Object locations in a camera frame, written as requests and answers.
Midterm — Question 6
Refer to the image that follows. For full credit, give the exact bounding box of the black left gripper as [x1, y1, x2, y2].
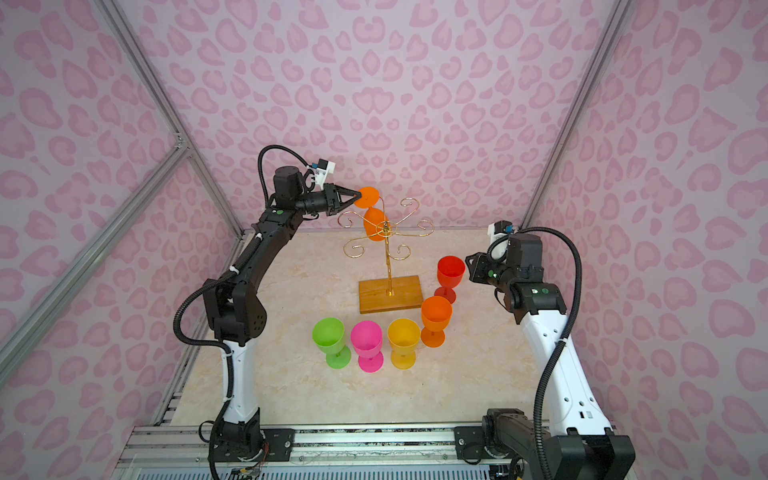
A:
[294, 186, 361, 218]

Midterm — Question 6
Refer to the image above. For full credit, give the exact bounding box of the red wine glass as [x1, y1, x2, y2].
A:
[434, 256, 466, 304]

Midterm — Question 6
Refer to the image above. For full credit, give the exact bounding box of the orange back wine glass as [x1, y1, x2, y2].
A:
[354, 186, 388, 241]

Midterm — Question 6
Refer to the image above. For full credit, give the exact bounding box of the orange wine glass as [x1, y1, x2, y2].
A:
[421, 296, 453, 348]
[354, 186, 388, 241]

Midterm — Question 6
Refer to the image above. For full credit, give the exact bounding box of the orange front wine glass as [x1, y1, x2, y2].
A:
[421, 296, 453, 348]

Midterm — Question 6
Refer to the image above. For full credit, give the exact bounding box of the yellow wine glass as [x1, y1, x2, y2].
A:
[387, 318, 421, 370]

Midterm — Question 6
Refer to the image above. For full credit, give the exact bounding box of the pink wine glass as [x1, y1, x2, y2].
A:
[350, 320, 384, 373]

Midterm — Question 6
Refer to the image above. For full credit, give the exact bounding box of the green wine glass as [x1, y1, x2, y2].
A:
[312, 317, 352, 369]

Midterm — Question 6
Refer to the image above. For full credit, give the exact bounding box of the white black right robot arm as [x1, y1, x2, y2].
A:
[465, 226, 636, 479]

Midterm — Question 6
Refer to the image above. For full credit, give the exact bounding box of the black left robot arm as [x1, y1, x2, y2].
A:
[203, 166, 362, 462]

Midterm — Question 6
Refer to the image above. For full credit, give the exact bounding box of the wooden rack base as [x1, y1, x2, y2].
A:
[358, 275, 424, 314]

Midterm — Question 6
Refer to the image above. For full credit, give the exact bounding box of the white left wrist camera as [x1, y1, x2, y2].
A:
[309, 159, 336, 189]

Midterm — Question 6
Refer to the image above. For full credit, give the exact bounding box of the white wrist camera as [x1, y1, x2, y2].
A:
[487, 220, 516, 242]
[309, 159, 336, 189]

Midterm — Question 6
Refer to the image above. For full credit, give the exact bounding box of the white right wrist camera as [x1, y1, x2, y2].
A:
[487, 220, 516, 242]

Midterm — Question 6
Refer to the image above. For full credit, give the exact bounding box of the gold wire wine glass rack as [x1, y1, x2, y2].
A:
[337, 197, 435, 279]

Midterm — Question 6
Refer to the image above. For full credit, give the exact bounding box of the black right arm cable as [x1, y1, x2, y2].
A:
[485, 226, 584, 480]

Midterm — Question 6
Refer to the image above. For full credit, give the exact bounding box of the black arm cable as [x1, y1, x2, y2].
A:
[172, 144, 313, 480]
[485, 226, 584, 480]

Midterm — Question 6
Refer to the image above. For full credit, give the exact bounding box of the aluminium frame profile left corner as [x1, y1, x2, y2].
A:
[94, 1, 244, 238]

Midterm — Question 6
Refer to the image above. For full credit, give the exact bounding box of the aluminium frame profile corner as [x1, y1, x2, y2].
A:
[522, 0, 636, 228]
[94, 1, 244, 238]

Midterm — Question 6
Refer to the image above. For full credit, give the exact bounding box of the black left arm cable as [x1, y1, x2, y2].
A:
[172, 144, 313, 480]

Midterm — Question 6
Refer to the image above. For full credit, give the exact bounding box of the aluminium frame profile right corner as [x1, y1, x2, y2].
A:
[522, 0, 636, 228]

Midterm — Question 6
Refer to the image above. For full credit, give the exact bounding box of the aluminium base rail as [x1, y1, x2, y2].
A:
[112, 422, 530, 479]

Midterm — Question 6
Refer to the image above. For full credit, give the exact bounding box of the aluminium diagonal frame bar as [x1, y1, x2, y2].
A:
[1, 141, 189, 385]

